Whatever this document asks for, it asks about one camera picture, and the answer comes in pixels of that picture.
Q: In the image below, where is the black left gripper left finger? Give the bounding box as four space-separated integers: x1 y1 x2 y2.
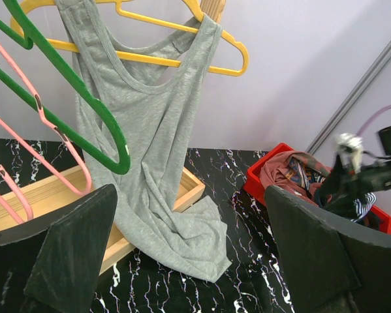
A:
0 184 117 312

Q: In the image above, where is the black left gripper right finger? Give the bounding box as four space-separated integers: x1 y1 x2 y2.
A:
265 186 391 312

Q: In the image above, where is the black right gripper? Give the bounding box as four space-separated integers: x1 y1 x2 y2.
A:
319 155 373 221

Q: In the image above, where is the blue striped tank top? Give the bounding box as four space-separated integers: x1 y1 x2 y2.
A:
351 192 376 222

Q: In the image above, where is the salmon pink tank top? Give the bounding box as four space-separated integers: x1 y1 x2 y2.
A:
259 151 331 205

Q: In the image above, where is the green hanger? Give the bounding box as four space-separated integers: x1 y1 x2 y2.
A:
0 1 131 175

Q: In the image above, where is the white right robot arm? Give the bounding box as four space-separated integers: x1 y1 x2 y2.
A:
315 126 391 222

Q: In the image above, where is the grey tank top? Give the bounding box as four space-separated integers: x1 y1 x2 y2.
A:
56 1 230 282

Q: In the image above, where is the yellow hanger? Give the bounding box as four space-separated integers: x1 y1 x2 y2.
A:
10 1 249 77

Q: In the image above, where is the red plastic bin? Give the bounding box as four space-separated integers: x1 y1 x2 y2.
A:
243 143 391 234

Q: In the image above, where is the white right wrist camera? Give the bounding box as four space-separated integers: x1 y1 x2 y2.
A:
335 133 364 173

